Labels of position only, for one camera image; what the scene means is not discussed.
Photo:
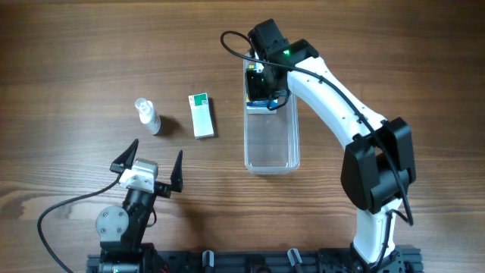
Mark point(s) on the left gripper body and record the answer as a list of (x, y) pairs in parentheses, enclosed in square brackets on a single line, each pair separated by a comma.
[(162, 188)]

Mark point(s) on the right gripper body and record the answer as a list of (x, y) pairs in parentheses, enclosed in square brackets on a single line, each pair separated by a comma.
[(256, 86)]

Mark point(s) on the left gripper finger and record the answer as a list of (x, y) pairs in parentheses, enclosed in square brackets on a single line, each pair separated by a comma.
[(177, 174), (126, 159)]

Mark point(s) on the blue yellow lozenge box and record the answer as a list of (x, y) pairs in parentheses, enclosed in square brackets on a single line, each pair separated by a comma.
[(253, 66)]

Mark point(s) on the white blue medicine box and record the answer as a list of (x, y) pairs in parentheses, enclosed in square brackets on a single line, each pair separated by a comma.
[(259, 111)]

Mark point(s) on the white green Panadol box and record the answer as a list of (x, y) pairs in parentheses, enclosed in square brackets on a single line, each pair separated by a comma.
[(201, 116)]

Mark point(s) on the dark green small box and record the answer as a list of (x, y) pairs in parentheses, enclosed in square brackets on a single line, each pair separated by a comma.
[(255, 86)]

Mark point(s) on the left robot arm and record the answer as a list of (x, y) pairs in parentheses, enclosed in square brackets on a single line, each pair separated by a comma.
[(121, 228)]

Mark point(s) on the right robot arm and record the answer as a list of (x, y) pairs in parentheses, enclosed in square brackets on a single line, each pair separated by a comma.
[(378, 163)]

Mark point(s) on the clear plastic container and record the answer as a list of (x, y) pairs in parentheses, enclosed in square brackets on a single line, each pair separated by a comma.
[(271, 142)]

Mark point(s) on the white spray bottle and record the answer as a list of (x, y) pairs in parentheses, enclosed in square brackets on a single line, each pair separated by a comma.
[(148, 115)]

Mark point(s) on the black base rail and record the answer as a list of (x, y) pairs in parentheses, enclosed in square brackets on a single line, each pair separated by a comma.
[(322, 261)]

